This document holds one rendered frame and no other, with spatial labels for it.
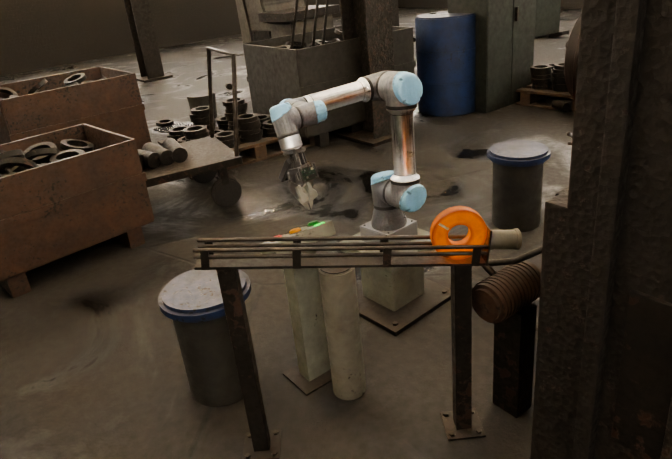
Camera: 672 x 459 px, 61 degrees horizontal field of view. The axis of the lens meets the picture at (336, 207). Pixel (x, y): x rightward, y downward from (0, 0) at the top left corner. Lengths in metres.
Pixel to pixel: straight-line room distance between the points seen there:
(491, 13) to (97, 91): 3.33
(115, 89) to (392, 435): 3.71
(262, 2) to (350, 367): 5.69
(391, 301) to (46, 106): 3.21
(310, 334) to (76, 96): 3.26
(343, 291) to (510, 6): 4.08
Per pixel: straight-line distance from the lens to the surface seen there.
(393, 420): 2.04
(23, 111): 4.77
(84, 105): 4.87
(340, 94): 2.13
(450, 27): 5.24
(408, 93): 2.10
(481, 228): 1.60
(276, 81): 4.88
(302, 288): 1.97
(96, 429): 2.30
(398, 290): 2.45
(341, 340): 1.95
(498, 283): 1.71
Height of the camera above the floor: 1.43
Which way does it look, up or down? 24 degrees down
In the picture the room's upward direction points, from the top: 6 degrees counter-clockwise
